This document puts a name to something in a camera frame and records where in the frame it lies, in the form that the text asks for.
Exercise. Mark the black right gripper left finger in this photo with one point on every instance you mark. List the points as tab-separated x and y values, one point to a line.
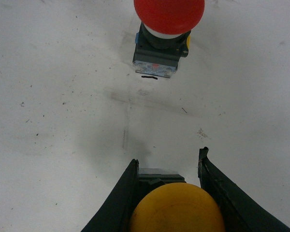
115	212

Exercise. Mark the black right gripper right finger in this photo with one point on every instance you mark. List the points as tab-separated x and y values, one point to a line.
240	212

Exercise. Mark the yellow mushroom push button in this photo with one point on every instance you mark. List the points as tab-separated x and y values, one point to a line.
172	205

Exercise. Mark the red mushroom push button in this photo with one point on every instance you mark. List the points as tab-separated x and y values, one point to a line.
164	34

